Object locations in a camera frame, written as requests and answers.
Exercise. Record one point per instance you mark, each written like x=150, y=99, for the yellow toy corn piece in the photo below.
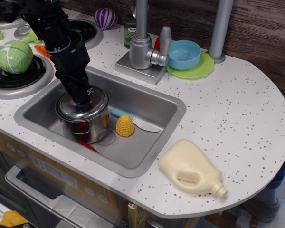
x=125, y=126

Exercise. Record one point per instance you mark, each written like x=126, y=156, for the silver oven door handle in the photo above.
x=53, y=209

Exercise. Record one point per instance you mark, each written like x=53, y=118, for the blue handled toy knife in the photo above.
x=139, y=123

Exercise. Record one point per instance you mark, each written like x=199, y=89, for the red toy behind faucet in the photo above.
x=157, y=44

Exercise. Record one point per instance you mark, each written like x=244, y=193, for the yellow toy in basket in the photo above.
x=12, y=218

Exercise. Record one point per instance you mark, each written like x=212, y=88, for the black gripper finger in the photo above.
x=81, y=95

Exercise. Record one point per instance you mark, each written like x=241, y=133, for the silver toy sink basin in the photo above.
x=128, y=156

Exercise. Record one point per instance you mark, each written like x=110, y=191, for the blue toy bowl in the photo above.
x=184, y=54

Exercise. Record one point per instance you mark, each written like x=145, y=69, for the red toy chili pepper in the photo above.
x=86, y=145

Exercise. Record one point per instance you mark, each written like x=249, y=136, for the green toy broccoli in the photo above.
x=31, y=37

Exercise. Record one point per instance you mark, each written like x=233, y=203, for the grey support pole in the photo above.
x=220, y=30

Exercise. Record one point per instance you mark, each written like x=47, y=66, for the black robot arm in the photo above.
x=45, y=17

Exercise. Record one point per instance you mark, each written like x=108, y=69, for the orange toy carrot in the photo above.
x=41, y=49

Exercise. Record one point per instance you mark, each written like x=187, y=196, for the green toy spice jar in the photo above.
x=129, y=26

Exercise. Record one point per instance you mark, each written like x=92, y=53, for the back left stove burner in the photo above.
x=15, y=24

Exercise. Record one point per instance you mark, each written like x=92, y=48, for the person leg with shoe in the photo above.
x=265, y=205

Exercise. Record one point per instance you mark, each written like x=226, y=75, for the steel pot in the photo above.
x=88, y=131

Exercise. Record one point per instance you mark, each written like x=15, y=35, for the purple striped toy onion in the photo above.
x=105, y=18

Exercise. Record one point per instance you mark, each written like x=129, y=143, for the green toy plate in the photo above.
x=204, y=67

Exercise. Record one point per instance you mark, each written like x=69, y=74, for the steel pot lid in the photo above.
x=96, y=104

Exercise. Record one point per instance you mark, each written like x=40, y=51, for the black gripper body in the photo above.
x=70, y=58

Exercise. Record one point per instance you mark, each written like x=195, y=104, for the green toy cabbage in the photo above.
x=15, y=57

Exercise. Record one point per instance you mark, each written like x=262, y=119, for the cream toy detergent jug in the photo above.
x=189, y=169

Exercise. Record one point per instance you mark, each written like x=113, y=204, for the stove burner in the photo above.
x=36, y=77
x=91, y=33
x=15, y=24

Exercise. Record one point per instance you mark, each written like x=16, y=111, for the silver stove knob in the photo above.
x=21, y=32

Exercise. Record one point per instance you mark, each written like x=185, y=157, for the back right stove burner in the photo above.
x=91, y=33

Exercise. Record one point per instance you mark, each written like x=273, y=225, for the front left stove burner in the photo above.
x=36, y=77

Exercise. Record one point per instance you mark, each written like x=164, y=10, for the silver toy faucet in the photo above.
x=143, y=62

